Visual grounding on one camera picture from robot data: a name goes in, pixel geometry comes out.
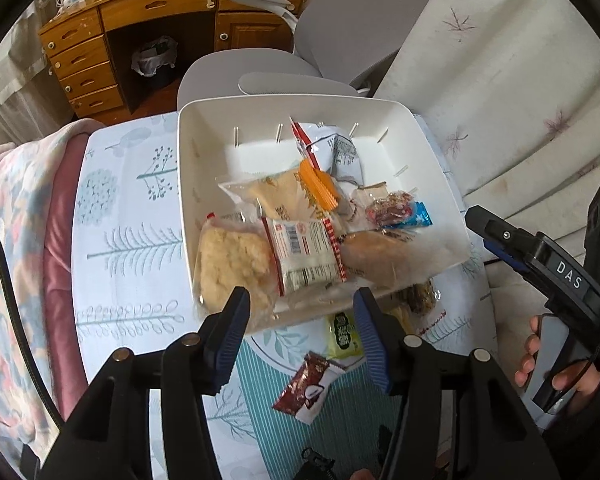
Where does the blue snowflake snack packet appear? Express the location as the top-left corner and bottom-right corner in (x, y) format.
(387, 202), (432, 229)

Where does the mixed nuts clear packet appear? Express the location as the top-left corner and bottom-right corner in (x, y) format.
(394, 280), (438, 315)

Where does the green candy packet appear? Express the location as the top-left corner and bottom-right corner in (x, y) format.
(326, 312), (363, 360)

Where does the brown cracker packet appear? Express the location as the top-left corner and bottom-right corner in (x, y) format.
(351, 181), (389, 209)

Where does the maroon white chocolate packet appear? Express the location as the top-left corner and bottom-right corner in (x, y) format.
(272, 352), (346, 426)

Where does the orange grey snack bar packet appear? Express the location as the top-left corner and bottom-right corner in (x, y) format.
(299, 159), (339, 211)

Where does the white red snack packet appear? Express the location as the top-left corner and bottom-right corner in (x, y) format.
(291, 122), (364, 186)

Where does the pale crumbly cookie packet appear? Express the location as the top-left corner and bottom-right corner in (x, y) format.
(193, 217), (278, 333)

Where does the large beige cake packet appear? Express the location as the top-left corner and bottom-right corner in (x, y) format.
(218, 168), (329, 220)

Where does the red edged dark plum packet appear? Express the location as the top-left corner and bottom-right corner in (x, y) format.
(261, 217), (348, 297)

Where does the person's right hand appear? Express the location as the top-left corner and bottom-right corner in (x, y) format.
(514, 314), (600, 416)

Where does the patterned light blue tablecloth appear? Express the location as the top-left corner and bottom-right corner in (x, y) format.
(72, 96), (496, 479)

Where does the white floral curtain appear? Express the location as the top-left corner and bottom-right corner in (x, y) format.
(369, 0), (600, 430)

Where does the floral pastel blanket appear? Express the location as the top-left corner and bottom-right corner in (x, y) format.
(0, 118), (102, 467)

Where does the grey office chair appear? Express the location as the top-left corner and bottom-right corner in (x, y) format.
(178, 0), (429, 107)

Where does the wooden desk with drawers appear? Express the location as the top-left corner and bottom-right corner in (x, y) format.
(38, 0), (303, 125)

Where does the black trash bag bin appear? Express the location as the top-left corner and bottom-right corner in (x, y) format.
(131, 36), (178, 77)

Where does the black cable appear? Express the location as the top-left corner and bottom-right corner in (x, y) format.
(0, 204), (67, 430)

